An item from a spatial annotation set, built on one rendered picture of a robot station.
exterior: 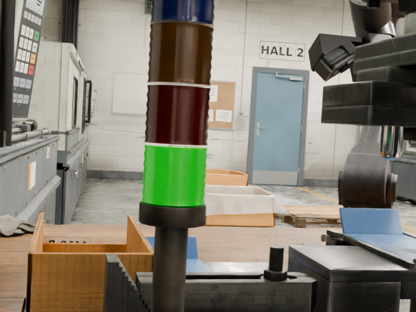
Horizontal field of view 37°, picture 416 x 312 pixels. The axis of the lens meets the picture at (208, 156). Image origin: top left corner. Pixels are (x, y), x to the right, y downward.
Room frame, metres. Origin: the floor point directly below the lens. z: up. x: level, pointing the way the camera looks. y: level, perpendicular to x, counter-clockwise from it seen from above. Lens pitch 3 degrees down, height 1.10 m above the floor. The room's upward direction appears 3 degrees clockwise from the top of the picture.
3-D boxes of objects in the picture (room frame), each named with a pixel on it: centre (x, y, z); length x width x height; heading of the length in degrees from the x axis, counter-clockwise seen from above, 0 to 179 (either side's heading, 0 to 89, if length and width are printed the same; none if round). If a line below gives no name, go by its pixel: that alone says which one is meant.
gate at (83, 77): (7.43, 1.49, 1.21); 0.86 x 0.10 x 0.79; 9
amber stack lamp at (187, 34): (0.37, 0.02, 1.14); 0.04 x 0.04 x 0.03
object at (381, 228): (0.61, -0.20, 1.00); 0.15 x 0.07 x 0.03; 13
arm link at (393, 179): (0.99, -0.26, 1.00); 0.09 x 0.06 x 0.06; 68
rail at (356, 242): (0.58, -0.16, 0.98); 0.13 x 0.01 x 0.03; 13
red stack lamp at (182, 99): (0.37, 0.02, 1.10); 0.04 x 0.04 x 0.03
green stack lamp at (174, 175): (0.37, 0.02, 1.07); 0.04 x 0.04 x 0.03
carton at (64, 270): (0.70, 0.13, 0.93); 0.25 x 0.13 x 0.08; 13
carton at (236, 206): (4.32, -0.19, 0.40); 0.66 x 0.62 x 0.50; 10
